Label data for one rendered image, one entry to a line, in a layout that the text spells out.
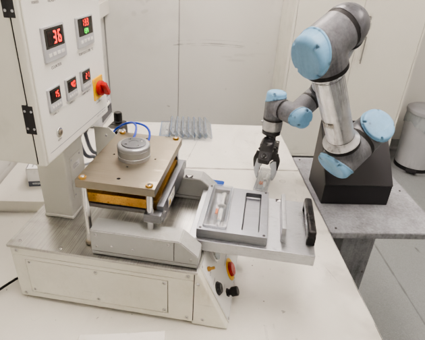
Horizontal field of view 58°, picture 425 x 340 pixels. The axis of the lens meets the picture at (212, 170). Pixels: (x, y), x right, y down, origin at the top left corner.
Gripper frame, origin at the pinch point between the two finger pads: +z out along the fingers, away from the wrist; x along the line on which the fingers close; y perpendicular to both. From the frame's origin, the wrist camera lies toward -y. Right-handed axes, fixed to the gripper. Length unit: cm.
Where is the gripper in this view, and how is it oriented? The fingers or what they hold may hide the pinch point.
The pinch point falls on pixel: (264, 177)
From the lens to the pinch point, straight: 156.5
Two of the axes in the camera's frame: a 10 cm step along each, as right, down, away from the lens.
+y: 2.8, -4.6, 8.4
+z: -0.6, 8.7, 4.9
